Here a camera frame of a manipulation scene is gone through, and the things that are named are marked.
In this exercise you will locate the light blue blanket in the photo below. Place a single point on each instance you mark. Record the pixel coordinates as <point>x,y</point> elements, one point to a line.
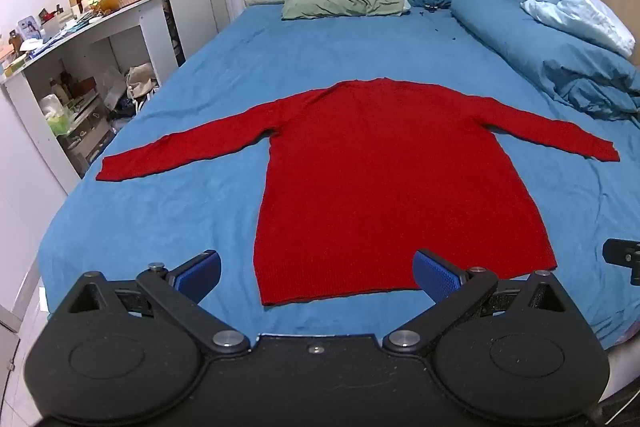
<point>575,12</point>

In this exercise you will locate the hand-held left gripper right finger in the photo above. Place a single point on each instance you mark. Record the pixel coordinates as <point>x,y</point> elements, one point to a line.
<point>434,276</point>

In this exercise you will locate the green tissue pack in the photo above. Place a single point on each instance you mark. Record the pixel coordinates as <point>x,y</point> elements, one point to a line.
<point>57,119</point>

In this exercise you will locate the beige bag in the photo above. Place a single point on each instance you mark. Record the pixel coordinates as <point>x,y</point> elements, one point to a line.
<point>141,79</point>

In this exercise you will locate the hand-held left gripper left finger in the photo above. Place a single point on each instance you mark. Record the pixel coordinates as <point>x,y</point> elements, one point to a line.
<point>200,271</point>

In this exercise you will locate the rolled dark blue duvet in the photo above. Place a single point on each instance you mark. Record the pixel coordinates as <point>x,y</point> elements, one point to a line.
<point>540,42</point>

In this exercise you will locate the green pillow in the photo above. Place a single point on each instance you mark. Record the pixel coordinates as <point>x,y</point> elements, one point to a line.
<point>340,1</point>

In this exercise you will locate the white open-shelf desk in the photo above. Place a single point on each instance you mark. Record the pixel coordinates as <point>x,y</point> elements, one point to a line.
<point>145,37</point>

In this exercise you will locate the orange plush toy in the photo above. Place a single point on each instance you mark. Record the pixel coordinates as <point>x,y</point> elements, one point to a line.
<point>109,3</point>

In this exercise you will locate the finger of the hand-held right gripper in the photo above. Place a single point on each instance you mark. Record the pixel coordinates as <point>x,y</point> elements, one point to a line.
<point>617,252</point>

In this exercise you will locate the blue bed sheet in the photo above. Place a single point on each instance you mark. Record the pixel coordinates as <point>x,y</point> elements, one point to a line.
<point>200,107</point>

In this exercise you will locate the red knit sweater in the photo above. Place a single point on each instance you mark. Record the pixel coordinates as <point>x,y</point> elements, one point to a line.
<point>375,182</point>

